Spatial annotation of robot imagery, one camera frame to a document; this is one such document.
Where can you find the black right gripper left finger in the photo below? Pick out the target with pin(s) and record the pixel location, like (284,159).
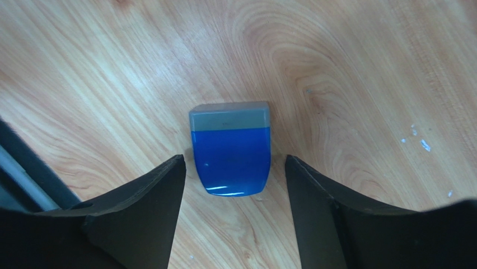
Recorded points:
(132,226)

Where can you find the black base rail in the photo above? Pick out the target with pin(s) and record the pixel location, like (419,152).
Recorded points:
(28,184)

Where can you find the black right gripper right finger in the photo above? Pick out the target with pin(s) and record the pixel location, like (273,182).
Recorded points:
(337,227)

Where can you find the blue grey lint roller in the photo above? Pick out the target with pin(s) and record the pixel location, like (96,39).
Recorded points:
(231,145)

